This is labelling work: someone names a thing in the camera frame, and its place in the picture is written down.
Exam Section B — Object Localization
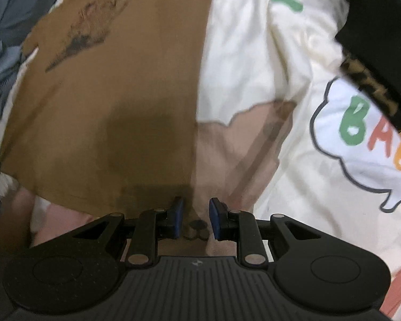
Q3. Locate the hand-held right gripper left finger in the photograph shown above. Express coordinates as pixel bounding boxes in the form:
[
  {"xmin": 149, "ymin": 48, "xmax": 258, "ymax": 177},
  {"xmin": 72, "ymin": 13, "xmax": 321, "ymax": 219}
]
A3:
[{"xmin": 72, "ymin": 197, "xmax": 185, "ymax": 269}]

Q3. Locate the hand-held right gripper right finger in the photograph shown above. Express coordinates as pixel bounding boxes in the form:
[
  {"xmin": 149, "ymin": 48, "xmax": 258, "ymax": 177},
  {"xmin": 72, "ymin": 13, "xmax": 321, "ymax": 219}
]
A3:
[{"xmin": 209, "ymin": 197, "xmax": 321, "ymax": 269}]

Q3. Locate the brown printed t-shirt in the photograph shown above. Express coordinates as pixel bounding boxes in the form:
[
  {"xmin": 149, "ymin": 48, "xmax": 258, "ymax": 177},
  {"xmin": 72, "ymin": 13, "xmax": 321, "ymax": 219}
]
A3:
[{"xmin": 0, "ymin": 0, "xmax": 304, "ymax": 219}]

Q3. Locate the white printed bed blanket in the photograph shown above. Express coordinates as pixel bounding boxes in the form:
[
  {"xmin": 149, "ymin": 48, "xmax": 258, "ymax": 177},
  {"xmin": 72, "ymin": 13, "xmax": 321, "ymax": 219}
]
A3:
[{"xmin": 0, "ymin": 0, "xmax": 401, "ymax": 321}]

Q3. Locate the light blue denim cloth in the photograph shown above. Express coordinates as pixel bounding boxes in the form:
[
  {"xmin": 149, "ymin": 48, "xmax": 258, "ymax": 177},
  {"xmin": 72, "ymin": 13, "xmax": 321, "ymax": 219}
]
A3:
[{"xmin": 0, "ymin": 38, "xmax": 29, "ymax": 121}]

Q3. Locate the black leopard-lined garment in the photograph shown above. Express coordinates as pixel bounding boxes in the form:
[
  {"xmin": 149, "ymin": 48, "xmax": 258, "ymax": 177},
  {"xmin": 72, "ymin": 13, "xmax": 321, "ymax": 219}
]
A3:
[{"xmin": 334, "ymin": 0, "xmax": 401, "ymax": 132}]

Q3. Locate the grey blue blanket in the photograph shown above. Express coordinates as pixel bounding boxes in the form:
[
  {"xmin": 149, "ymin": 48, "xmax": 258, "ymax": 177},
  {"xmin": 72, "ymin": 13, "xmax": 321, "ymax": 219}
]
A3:
[{"xmin": 0, "ymin": 0, "xmax": 71, "ymax": 57}]

